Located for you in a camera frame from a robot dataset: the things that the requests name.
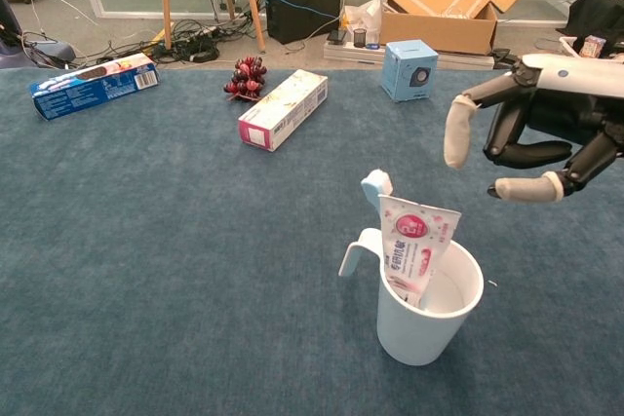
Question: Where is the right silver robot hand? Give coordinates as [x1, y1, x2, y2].
[442, 53, 624, 204]

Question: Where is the light blue toothbrush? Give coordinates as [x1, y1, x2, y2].
[360, 170, 395, 222]

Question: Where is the white pink toothpaste tube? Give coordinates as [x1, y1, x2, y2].
[377, 193, 462, 309]

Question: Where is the white cup with handle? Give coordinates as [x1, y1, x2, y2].
[338, 227, 486, 367]

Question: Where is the white pink toothpaste box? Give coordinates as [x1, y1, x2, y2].
[237, 69, 330, 153]

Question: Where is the black draped cloth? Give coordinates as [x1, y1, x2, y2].
[567, 0, 624, 45]

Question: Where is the light blue carton box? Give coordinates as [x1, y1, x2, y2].
[380, 40, 439, 103]

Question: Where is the white plastic bag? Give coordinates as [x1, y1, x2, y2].
[340, 0, 386, 45]

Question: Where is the black computer tower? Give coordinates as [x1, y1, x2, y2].
[262, 0, 343, 46]

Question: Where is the red grape bunch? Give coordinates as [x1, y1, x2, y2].
[223, 56, 268, 103]

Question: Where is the blue table mat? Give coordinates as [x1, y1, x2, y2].
[0, 67, 624, 416]

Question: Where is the blue cookie box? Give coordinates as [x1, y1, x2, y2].
[29, 53, 161, 122]

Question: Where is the dark blue seat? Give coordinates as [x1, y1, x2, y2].
[0, 0, 77, 70]

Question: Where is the black metal bracket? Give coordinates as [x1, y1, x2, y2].
[491, 48, 518, 69]

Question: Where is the black floor cable tangle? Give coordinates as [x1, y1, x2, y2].
[21, 16, 264, 66]

